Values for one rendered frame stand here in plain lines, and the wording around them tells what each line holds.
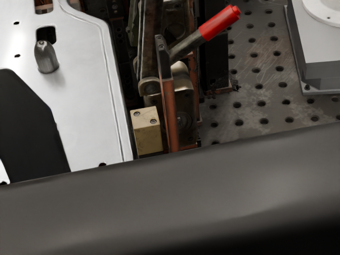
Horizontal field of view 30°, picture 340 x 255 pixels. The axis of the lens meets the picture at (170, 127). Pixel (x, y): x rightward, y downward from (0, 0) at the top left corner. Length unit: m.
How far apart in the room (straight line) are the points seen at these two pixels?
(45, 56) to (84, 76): 0.06
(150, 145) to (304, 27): 0.62
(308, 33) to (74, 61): 0.54
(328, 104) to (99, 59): 0.53
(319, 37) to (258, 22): 0.22
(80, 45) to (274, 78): 0.50
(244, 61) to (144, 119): 0.64
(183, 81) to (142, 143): 0.11
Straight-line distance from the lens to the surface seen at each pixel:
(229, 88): 1.33
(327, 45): 1.31
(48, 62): 0.97
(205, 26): 0.82
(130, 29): 1.02
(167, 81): 0.71
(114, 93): 0.92
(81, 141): 0.87
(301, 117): 1.29
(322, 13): 1.37
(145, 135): 0.79
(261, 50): 1.43
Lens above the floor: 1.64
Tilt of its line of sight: 48 degrees down
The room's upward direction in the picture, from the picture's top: 7 degrees counter-clockwise
